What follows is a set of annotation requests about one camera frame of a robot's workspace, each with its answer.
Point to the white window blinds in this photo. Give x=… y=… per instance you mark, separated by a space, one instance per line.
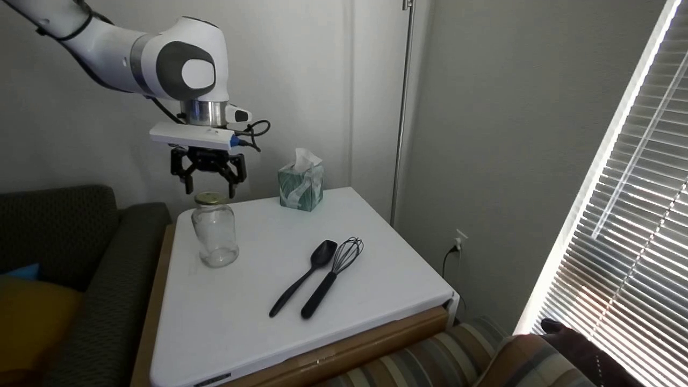
x=617 y=270

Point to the clear glass jar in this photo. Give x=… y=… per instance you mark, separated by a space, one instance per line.
x=216 y=230

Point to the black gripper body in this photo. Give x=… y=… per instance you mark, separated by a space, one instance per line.
x=182 y=162

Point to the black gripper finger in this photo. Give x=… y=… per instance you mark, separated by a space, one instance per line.
x=188 y=180
x=230 y=188

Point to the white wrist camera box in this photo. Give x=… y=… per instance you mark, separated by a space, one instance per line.
x=197 y=136

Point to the white wall power plug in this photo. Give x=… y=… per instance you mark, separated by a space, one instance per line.
x=453 y=249

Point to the yellow metal jar lid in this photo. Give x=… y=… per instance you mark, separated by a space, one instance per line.
x=210 y=199

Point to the thin vertical wall pole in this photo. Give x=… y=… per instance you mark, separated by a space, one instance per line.
x=395 y=188

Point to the blue cushion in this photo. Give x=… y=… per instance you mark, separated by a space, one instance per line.
x=29 y=272

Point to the dark grey sofa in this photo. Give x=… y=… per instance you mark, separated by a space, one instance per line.
x=81 y=238

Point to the black wire whisk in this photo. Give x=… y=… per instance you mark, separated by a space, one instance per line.
x=343 y=259

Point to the black plastic spoon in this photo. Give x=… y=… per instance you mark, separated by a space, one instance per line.
x=321 y=256

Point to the teal tissue box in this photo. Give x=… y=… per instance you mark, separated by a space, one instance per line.
x=298 y=184

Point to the yellow cushion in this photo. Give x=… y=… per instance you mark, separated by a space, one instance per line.
x=35 y=318

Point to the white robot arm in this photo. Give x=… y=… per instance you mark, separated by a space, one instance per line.
x=185 y=62

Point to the striped armchair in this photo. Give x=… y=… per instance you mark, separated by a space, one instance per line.
x=477 y=356

